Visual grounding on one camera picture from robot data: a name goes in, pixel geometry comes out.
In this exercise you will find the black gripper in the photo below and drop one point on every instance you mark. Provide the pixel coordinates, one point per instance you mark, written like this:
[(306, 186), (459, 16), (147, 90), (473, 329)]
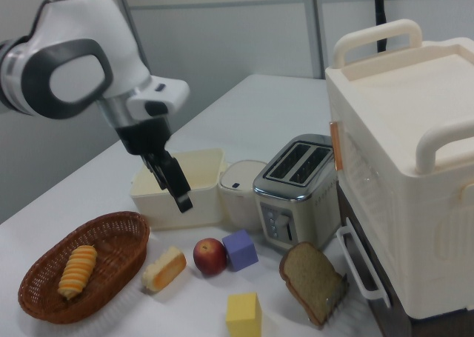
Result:
[(146, 137)]

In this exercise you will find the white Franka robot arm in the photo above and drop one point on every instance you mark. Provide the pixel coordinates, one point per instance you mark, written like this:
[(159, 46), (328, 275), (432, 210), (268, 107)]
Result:
[(81, 55)]

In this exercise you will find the white square plastic container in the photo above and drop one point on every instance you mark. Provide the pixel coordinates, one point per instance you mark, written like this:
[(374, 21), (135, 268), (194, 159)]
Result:
[(155, 211)]

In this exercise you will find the small white lidded bin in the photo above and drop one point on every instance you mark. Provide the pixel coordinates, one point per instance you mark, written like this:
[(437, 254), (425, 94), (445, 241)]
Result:
[(240, 196)]

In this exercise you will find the brown wicker basket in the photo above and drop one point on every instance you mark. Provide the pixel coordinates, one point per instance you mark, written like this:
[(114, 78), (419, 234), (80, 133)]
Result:
[(115, 240)]

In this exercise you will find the red apple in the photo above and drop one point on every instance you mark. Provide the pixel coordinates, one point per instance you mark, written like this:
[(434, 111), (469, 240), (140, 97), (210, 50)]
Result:
[(209, 257)]

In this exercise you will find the cream filled cake piece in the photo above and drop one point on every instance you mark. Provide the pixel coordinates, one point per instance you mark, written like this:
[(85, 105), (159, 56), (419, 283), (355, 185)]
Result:
[(164, 268)]

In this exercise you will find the purple foam cube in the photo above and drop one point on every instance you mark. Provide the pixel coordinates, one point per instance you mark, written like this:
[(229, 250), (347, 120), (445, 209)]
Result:
[(240, 250)]

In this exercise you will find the cream and chrome toaster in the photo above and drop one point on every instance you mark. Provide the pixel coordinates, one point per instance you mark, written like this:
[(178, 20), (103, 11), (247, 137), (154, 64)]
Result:
[(296, 189)]

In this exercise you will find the striped spiral bread roll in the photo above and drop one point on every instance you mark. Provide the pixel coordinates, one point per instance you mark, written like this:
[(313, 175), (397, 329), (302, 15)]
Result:
[(76, 272)]

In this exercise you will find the yellow foam cube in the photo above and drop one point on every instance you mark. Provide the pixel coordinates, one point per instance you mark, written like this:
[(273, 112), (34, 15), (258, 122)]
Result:
[(242, 316)]

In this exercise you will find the brown bread slice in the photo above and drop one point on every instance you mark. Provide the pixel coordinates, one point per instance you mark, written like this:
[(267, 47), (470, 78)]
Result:
[(309, 277)]

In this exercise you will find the black vertical pole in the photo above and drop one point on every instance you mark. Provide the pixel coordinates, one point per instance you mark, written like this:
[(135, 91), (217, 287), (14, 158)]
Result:
[(380, 15)]

